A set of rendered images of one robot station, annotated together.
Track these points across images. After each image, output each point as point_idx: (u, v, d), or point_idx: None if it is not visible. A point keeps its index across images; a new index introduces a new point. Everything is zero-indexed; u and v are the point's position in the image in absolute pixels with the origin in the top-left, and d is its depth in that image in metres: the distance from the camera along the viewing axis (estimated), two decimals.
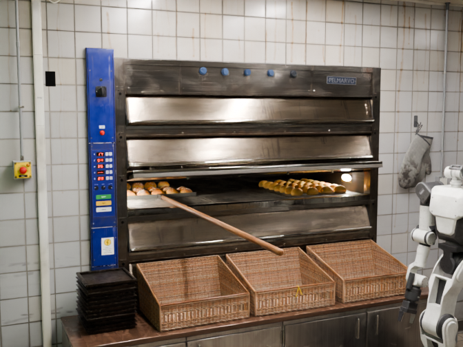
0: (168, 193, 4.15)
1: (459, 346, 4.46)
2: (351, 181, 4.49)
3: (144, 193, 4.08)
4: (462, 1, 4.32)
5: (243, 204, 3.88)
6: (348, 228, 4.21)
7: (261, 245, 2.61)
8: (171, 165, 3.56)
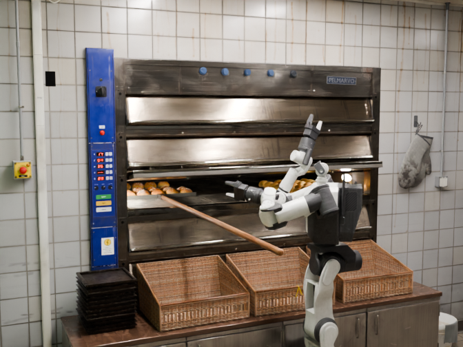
0: (168, 193, 4.15)
1: (459, 346, 4.46)
2: (351, 181, 4.49)
3: (144, 193, 4.08)
4: (462, 1, 4.32)
5: (243, 204, 3.88)
6: None
7: (261, 245, 2.61)
8: (171, 165, 3.56)
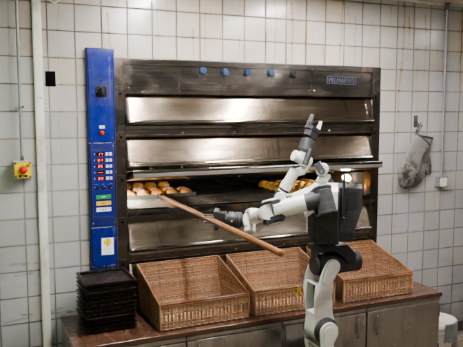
0: (168, 193, 4.15)
1: (459, 346, 4.46)
2: (351, 181, 4.49)
3: (144, 193, 4.08)
4: (462, 1, 4.32)
5: (243, 204, 3.88)
6: None
7: (261, 246, 2.61)
8: (171, 165, 3.56)
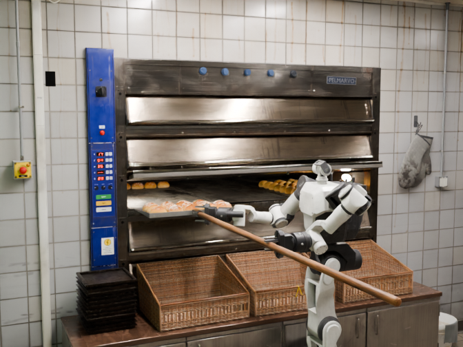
0: (204, 208, 3.49)
1: (459, 346, 4.46)
2: (351, 181, 4.49)
3: (176, 208, 3.41)
4: (462, 1, 4.32)
5: (243, 204, 3.88)
6: None
7: (362, 289, 1.95)
8: (171, 165, 3.56)
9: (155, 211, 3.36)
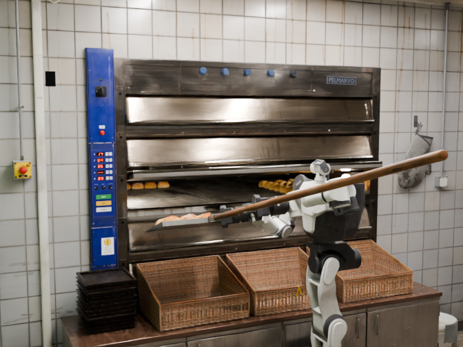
0: None
1: (459, 346, 4.46)
2: None
3: (191, 217, 3.18)
4: (462, 1, 4.32)
5: None
6: None
7: (402, 166, 1.72)
8: (171, 165, 3.56)
9: (168, 219, 3.13)
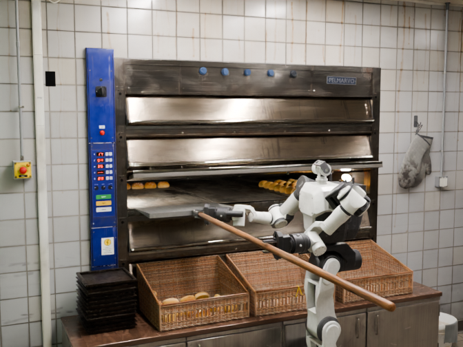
0: None
1: (459, 346, 4.46)
2: (351, 181, 4.49)
3: None
4: (462, 1, 4.32)
5: (243, 204, 3.88)
6: None
7: (357, 293, 1.94)
8: (171, 165, 3.56)
9: None
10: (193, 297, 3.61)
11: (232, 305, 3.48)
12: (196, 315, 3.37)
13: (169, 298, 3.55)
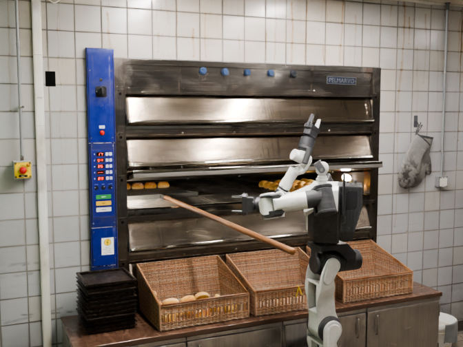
0: None
1: (459, 346, 4.46)
2: (351, 181, 4.49)
3: None
4: (462, 1, 4.32)
5: None
6: None
7: (271, 244, 2.63)
8: (171, 165, 3.56)
9: None
10: (193, 297, 3.61)
11: (232, 305, 3.48)
12: (196, 315, 3.37)
13: (169, 298, 3.55)
